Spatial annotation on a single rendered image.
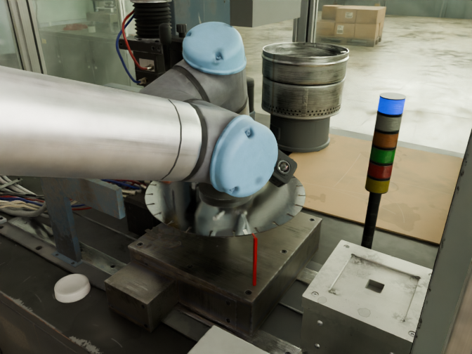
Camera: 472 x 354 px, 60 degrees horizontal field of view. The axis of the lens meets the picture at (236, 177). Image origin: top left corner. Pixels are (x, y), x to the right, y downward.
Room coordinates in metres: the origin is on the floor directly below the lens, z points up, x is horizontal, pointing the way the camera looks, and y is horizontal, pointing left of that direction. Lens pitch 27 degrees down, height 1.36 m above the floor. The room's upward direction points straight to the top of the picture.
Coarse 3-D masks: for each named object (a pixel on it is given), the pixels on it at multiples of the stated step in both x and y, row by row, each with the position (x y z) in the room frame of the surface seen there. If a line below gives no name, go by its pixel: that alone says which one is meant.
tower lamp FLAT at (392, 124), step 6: (378, 114) 0.72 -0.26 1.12; (384, 114) 0.71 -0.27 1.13; (378, 120) 0.72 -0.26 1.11; (384, 120) 0.71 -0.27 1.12; (390, 120) 0.70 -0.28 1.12; (396, 120) 0.70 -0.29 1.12; (378, 126) 0.72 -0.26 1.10; (384, 126) 0.71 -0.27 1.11; (390, 126) 0.70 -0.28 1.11; (396, 126) 0.70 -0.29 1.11; (390, 132) 0.70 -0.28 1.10
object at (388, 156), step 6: (372, 150) 0.72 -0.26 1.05; (378, 150) 0.71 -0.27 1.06; (384, 150) 0.70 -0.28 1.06; (390, 150) 0.70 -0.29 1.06; (372, 156) 0.72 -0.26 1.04; (378, 156) 0.71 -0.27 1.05; (384, 156) 0.70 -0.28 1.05; (390, 156) 0.70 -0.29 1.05; (378, 162) 0.71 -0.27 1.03; (384, 162) 0.70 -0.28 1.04; (390, 162) 0.70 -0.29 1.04
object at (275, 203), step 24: (168, 192) 0.74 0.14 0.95; (192, 192) 0.74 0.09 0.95; (264, 192) 0.74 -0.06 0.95; (288, 192) 0.74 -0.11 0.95; (168, 216) 0.65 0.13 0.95; (192, 216) 0.65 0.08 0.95; (216, 216) 0.65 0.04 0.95; (240, 216) 0.65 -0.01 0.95; (264, 216) 0.65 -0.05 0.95; (288, 216) 0.65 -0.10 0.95
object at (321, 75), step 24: (264, 48) 1.54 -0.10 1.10; (288, 48) 1.61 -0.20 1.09; (312, 48) 1.61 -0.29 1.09; (336, 48) 1.56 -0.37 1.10; (264, 72) 1.46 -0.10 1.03; (288, 72) 1.37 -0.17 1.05; (312, 72) 1.35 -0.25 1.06; (336, 72) 1.38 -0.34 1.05; (264, 96) 1.45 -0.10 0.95; (288, 96) 1.37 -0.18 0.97; (312, 96) 1.35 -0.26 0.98; (336, 96) 1.39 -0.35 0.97; (288, 120) 1.39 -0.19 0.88; (312, 120) 1.38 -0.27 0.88; (288, 144) 1.40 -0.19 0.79; (312, 144) 1.39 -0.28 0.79
